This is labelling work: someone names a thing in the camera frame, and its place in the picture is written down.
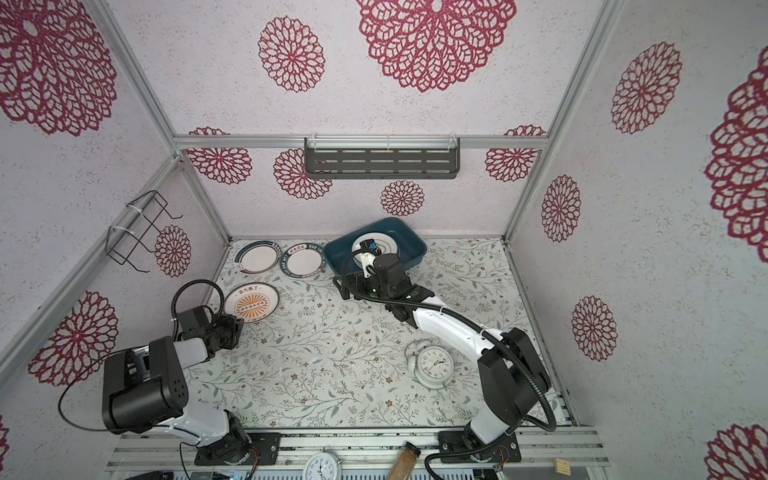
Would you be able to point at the white alarm clock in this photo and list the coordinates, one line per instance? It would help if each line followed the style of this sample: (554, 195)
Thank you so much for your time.
(431, 365)

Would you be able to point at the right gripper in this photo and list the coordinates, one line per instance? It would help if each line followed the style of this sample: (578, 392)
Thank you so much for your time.
(350, 285)

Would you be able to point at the orange sunburst plate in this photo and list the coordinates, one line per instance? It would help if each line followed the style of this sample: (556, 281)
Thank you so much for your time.
(252, 302)

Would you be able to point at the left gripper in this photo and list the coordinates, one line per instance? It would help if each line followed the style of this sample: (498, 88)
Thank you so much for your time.
(235, 323)

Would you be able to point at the brown cork-top bottle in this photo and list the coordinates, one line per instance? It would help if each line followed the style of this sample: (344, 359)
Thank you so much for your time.
(405, 462)

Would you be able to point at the grey wall shelf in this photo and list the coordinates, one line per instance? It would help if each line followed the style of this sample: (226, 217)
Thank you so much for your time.
(382, 160)

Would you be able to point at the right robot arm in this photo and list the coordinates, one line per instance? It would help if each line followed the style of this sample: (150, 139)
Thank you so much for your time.
(513, 380)

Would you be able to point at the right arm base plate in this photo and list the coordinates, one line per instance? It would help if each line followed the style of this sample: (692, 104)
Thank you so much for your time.
(465, 447)

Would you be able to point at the white clock at front edge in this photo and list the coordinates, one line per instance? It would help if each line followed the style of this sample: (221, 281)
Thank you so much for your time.
(322, 466)

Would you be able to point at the teal plastic bin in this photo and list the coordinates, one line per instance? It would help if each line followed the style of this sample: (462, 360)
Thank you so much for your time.
(412, 248)

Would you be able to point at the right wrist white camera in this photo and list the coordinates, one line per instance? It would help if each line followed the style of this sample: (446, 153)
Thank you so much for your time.
(369, 251)

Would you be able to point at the black wire rack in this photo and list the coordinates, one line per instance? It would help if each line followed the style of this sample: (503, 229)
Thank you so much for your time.
(147, 208)

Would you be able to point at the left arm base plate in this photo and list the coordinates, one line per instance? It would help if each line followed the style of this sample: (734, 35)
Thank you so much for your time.
(260, 448)

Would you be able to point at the white flower-pattern plate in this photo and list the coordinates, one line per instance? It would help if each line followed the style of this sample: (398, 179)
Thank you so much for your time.
(384, 242)

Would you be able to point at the small wooden block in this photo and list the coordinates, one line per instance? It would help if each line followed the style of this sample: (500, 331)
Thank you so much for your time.
(562, 467)

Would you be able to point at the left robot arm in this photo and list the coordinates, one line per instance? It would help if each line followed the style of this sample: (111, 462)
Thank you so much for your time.
(145, 388)

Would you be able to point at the green Hao Wei plate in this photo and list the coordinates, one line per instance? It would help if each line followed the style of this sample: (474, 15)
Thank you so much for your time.
(302, 260)

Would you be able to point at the plain green-rim plate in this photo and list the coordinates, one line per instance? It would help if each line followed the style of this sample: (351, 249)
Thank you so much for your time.
(258, 257)

